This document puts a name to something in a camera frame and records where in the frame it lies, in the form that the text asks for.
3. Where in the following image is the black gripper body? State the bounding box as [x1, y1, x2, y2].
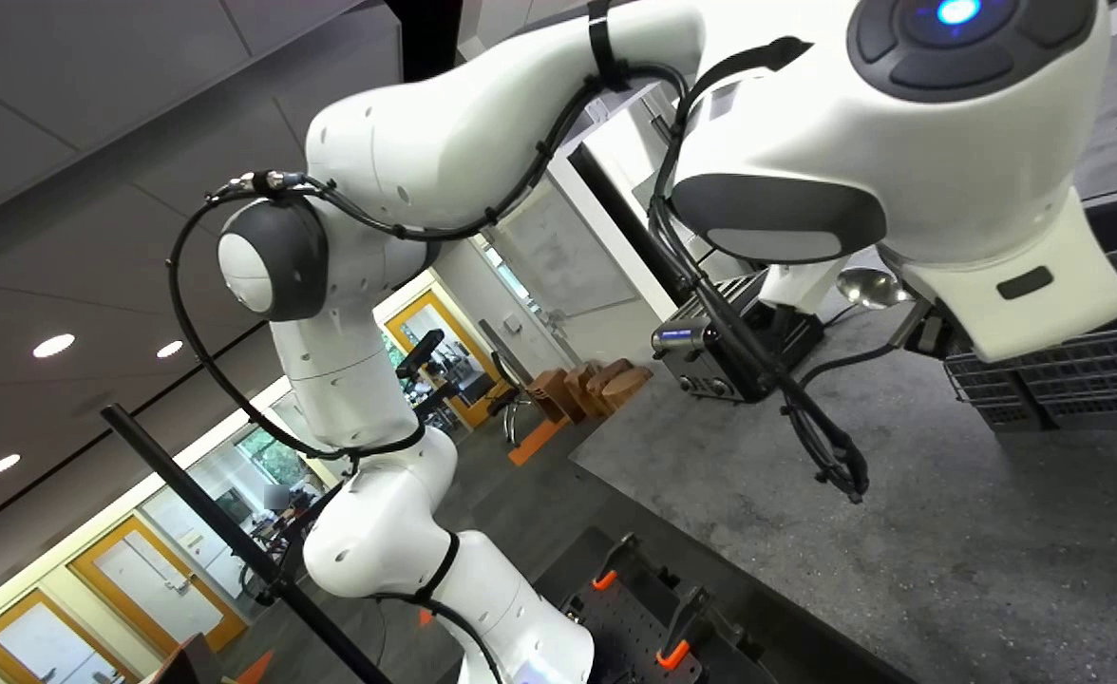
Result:
[897, 295, 978, 360]

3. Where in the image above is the stainless steel refrigerator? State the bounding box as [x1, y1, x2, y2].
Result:
[567, 89, 764, 313]

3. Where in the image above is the brown wooden furniture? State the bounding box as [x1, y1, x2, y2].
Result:
[524, 353, 653, 426]

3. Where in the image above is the orange black clamp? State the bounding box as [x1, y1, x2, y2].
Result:
[589, 527, 645, 602]
[653, 585, 715, 676]

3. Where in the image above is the orange floor object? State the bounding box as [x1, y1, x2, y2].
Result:
[503, 416, 569, 467]

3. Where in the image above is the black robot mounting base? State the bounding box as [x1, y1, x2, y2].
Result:
[505, 526, 916, 684]

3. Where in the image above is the black office chair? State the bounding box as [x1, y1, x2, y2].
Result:
[391, 324, 456, 384]

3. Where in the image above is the black ceiling column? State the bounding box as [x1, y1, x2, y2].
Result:
[383, 0, 467, 89]

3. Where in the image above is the black diagonal pole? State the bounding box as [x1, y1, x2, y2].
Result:
[98, 402, 391, 684]

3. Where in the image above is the orange floor cone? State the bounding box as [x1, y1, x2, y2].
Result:
[227, 642, 282, 684]

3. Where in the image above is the yellow framed glass door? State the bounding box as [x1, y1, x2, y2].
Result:
[64, 507, 251, 657]
[0, 583, 139, 684]

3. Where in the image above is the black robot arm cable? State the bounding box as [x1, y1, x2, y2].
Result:
[166, 34, 876, 684]

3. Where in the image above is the yellow door frame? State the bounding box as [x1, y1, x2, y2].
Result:
[382, 286, 516, 428]

